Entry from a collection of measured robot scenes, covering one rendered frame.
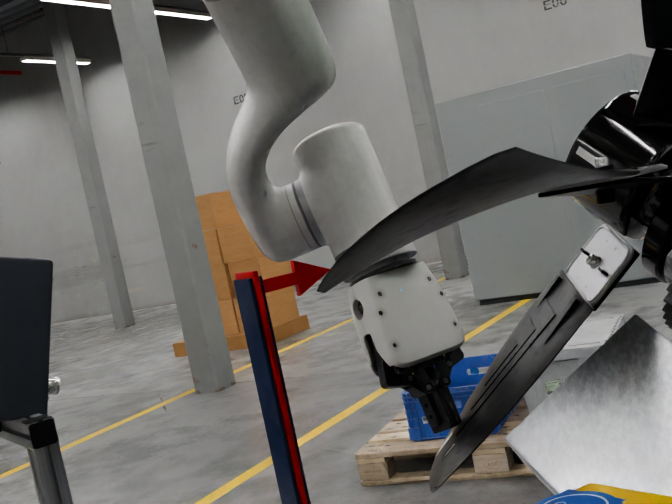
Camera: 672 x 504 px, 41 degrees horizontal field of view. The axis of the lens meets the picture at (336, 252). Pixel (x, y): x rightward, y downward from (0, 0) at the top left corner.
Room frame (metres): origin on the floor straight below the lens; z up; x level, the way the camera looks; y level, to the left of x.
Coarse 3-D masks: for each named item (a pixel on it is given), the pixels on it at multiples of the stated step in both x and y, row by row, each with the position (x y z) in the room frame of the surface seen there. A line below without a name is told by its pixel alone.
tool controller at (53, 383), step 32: (0, 256) 1.04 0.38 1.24; (0, 288) 1.03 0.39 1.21; (32, 288) 1.05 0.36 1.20; (0, 320) 1.03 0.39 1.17; (32, 320) 1.05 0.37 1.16; (0, 352) 1.03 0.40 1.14; (32, 352) 1.05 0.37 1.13; (0, 384) 1.02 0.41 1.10; (32, 384) 1.04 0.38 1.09; (0, 416) 1.02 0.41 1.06
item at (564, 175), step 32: (512, 160) 0.55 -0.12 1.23; (544, 160) 0.57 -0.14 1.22; (448, 192) 0.58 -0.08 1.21; (480, 192) 0.61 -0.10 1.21; (512, 192) 0.65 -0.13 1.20; (384, 224) 0.60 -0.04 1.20; (416, 224) 0.64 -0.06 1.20; (448, 224) 0.73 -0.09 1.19; (352, 256) 0.65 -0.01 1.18; (384, 256) 0.73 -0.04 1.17; (320, 288) 0.69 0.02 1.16
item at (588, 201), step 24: (624, 96) 0.82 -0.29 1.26; (600, 120) 0.81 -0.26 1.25; (624, 120) 0.80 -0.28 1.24; (648, 120) 0.79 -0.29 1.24; (576, 144) 0.82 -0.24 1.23; (600, 144) 0.80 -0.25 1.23; (624, 144) 0.79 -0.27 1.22; (648, 144) 0.78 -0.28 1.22; (624, 168) 0.78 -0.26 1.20; (624, 192) 0.78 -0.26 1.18; (648, 192) 0.78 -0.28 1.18; (600, 216) 0.83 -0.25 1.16; (624, 216) 0.80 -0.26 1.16; (648, 216) 0.79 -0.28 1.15; (648, 240) 0.76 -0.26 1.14; (648, 264) 0.78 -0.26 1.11
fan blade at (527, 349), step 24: (552, 288) 0.88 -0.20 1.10; (576, 288) 0.84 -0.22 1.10; (528, 312) 0.91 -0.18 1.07; (552, 312) 0.84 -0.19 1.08; (576, 312) 0.81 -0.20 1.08; (528, 336) 0.86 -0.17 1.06; (552, 336) 0.82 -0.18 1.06; (504, 360) 0.88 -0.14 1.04; (528, 360) 0.83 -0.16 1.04; (552, 360) 0.80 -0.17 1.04; (480, 384) 0.92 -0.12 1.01; (504, 384) 0.84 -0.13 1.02; (528, 384) 0.80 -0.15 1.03; (480, 408) 0.86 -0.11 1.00; (504, 408) 0.81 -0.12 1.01; (456, 432) 0.88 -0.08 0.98; (480, 432) 0.81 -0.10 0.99; (456, 456) 0.82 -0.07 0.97; (432, 480) 0.83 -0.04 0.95
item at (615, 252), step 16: (592, 240) 0.87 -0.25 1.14; (608, 240) 0.84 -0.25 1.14; (624, 240) 0.82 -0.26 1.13; (576, 256) 0.88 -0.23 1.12; (608, 256) 0.83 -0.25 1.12; (624, 256) 0.80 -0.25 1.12; (576, 272) 0.87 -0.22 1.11; (592, 272) 0.84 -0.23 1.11; (608, 272) 0.81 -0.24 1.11; (592, 288) 0.82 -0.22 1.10; (608, 288) 0.80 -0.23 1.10; (592, 304) 0.81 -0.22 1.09
